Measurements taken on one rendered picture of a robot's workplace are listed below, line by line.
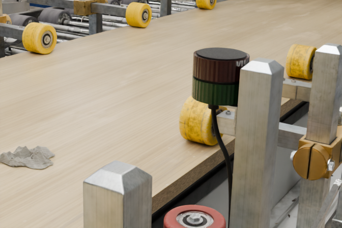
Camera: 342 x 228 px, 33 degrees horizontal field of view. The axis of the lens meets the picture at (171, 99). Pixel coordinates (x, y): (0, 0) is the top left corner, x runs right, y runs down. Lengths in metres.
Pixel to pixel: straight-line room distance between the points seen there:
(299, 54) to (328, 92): 0.58
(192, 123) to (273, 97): 0.38
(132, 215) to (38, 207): 0.41
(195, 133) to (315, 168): 0.22
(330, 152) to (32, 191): 0.42
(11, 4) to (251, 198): 3.95
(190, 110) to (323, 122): 0.23
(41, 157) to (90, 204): 0.52
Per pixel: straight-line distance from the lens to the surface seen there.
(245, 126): 0.61
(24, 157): 0.94
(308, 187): 0.90
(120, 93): 1.26
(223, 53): 0.63
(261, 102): 0.60
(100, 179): 0.40
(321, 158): 0.84
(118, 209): 0.40
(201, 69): 0.61
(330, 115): 0.85
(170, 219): 0.76
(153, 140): 1.01
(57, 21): 2.53
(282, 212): 1.40
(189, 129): 0.98
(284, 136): 0.93
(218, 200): 1.11
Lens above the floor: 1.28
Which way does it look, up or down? 18 degrees down
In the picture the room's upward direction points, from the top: 2 degrees clockwise
